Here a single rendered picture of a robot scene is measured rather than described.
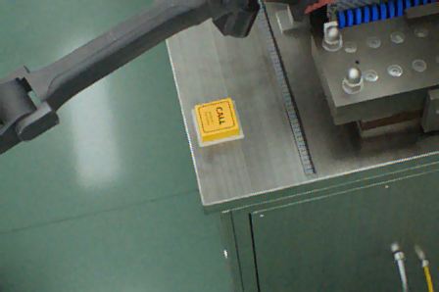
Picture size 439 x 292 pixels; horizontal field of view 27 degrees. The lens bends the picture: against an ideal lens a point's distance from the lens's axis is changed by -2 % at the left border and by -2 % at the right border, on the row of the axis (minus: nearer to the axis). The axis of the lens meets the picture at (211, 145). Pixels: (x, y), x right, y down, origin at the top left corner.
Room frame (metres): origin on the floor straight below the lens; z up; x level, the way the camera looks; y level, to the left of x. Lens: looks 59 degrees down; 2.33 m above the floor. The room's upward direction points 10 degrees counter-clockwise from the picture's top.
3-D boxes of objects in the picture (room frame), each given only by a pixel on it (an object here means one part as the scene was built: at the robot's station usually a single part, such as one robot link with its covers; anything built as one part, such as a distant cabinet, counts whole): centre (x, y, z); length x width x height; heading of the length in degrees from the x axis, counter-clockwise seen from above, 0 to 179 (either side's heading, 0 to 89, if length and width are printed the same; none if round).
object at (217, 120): (0.90, -0.02, 0.91); 0.07 x 0.07 x 0.02; 3
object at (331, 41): (0.94, -0.24, 1.05); 0.04 x 0.04 x 0.04
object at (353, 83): (0.85, -0.25, 1.05); 0.04 x 0.04 x 0.04
